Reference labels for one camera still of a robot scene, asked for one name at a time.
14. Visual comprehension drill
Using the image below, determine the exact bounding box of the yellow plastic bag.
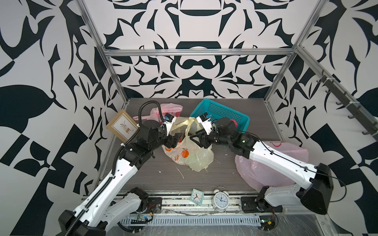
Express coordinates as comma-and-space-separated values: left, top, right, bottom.
162, 117, 214, 172

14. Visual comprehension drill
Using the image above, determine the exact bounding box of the pink plastic bag front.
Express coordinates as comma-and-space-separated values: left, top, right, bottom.
235, 141, 309, 191

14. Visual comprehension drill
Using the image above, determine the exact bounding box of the pink plastic bag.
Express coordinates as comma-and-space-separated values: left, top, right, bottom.
132, 103, 184, 123
235, 141, 309, 191

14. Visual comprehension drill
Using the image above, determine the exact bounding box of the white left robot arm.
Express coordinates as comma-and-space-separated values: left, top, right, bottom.
58, 117, 183, 236

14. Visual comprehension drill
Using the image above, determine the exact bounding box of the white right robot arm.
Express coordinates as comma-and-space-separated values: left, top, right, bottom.
190, 113, 334, 215

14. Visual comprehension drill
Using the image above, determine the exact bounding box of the pink plastic bag rear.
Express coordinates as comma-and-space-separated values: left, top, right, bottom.
132, 103, 184, 123

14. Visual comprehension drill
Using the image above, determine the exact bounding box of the teal perforated plastic basket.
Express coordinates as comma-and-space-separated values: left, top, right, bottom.
190, 99, 250, 131

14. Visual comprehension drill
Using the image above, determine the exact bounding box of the gold framed picture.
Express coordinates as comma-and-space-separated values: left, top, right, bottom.
107, 110, 138, 143

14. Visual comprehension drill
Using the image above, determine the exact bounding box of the white twin-bell alarm clock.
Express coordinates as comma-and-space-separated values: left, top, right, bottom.
212, 186, 229, 212

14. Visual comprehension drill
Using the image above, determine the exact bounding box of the small teal square clock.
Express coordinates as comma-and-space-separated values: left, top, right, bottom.
190, 188, 204, 206

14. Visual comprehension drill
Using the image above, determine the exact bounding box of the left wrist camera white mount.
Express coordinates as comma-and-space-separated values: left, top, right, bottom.
163, 113, 177, 136

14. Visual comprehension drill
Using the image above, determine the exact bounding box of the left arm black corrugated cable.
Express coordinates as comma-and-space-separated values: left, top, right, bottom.
63, 100, 166, 236

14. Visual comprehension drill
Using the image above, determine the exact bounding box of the white slotted cable duct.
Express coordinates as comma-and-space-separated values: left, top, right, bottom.
121, 215, 261, 227

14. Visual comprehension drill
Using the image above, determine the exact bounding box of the wall hook rail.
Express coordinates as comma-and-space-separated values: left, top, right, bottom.
316, 70, 378, 136

